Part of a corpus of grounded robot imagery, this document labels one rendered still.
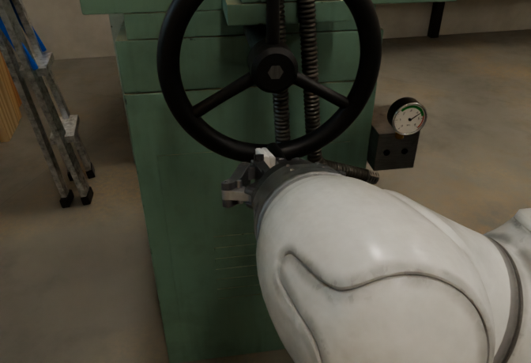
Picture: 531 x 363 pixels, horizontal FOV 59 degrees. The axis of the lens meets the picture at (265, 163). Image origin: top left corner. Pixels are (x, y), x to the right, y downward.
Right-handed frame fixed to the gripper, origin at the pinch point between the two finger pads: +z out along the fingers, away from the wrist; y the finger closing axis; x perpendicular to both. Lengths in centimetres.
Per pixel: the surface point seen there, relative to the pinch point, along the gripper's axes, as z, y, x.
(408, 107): 17.9, -27.6, -4.0
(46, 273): 82, 56, 46
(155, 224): 32.6, 17.8, 17.5
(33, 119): 103, 60, 2
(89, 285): 76, 43, 48
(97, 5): 18.4, 21.5, -21.9
